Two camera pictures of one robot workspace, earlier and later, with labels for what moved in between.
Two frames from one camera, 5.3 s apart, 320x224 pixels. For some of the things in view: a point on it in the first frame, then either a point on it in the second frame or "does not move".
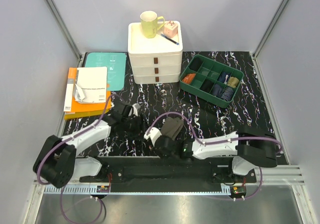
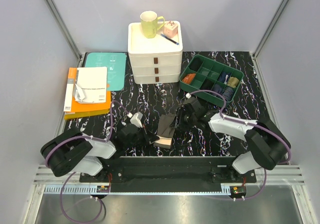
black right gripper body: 171,156 → 184,120
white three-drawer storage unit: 155,60 does not move
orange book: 74,110 does not move
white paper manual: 91,85 does not move
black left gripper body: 132,126 → 141,138
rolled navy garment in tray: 223,77 does not move
